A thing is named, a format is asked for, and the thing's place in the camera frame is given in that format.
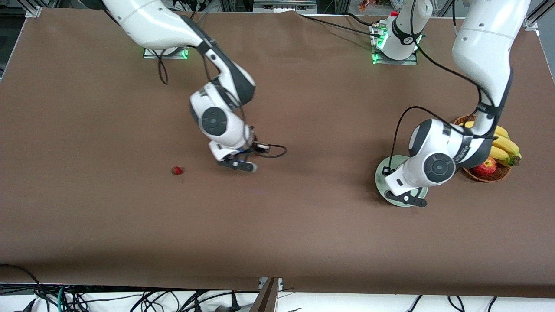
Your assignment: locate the grey background device box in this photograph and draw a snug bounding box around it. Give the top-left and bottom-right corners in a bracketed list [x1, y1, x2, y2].
[254, 0, 317, 13]

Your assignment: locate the black left camera cable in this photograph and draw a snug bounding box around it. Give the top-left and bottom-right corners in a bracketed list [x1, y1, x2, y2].
[383, 32, 499, 176]

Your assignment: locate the grey table support post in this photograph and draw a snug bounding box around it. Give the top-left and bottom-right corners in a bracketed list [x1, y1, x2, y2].
[249, 277, 283, 312]

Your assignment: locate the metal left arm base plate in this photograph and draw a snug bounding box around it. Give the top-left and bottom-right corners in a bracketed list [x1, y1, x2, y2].
[370, 22, 419, 65]

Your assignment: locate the yellow banana bunch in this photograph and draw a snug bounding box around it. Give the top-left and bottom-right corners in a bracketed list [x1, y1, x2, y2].
[463, 120, 522, 168]

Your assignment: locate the brown wicker basket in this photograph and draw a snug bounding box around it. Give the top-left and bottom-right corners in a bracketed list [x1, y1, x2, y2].
[453, 114, 513, 183]

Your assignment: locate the aluminium frame corner profile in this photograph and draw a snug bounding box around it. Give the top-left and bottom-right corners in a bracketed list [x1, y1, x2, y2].
[24, 0, 57, 19]
[522, 0, 555, 32]

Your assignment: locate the colourful background object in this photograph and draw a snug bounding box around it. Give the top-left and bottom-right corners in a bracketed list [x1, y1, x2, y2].
[358, 0, 391, 13]

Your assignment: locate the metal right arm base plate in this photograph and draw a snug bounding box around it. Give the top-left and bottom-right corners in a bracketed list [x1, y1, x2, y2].
[143, 45, 189, 60]

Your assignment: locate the short black tabletop cable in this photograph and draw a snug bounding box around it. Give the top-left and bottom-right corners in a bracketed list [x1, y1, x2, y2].
[344, 12, 374, 26]

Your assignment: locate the light green round plate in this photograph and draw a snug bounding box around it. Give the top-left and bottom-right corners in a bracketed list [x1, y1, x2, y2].
[375, 155, 429, 208]

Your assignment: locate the long black tabletop cable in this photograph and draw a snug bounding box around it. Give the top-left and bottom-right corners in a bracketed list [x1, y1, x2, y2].
[299, 14, 381, 39]

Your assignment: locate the red yellow apple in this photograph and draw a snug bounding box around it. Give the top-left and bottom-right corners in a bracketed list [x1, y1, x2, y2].
[473, 157, 498, 176]

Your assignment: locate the brown table cover sheet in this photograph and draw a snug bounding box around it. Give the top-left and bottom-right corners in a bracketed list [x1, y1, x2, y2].
[0, 8, 555, 299]

